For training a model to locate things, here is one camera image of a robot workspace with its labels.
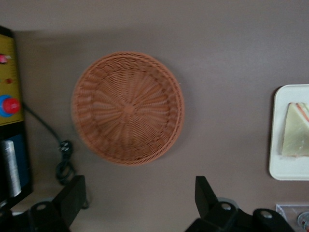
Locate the round brown wicker basket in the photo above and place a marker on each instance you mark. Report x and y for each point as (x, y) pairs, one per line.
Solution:
(128, 108)

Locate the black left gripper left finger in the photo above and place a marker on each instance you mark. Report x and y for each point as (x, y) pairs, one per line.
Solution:
(70, 200)

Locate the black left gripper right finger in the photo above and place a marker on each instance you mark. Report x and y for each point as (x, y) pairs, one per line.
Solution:
(207, 203)

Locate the black control box yellow panel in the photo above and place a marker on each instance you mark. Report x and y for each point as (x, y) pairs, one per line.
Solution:
(9, 79)

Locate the cream rectangular tray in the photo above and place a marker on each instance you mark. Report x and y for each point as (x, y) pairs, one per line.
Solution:
(277, 145)

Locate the clear acrylic bottle rack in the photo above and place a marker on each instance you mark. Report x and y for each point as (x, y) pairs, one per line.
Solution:
(287, 210)

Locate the triangular sandwich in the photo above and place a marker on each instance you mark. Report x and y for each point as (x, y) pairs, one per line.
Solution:
(295, 135)

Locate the silver metal cylinder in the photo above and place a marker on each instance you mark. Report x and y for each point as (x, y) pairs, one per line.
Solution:
(10, 166)

